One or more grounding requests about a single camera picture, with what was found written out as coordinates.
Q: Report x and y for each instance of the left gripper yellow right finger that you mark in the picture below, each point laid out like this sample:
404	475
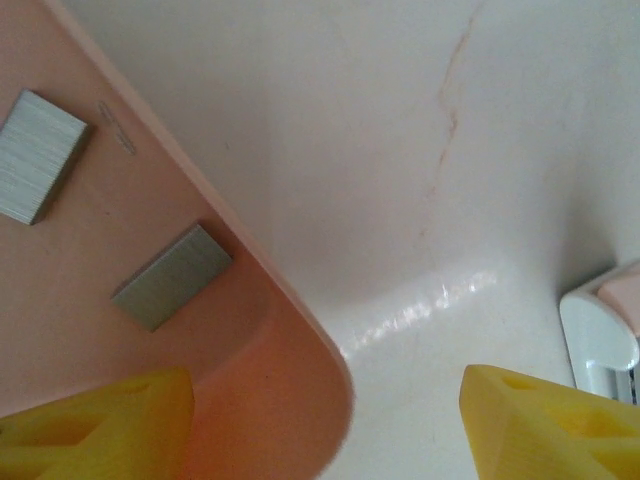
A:
550	435

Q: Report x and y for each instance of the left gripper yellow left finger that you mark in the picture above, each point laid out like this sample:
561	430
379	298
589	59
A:
100	430

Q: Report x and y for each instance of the pink plastic tray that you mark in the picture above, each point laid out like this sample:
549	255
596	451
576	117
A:
150	175

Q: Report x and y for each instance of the grey staple strip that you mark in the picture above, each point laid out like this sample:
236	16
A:
172	280
40	155

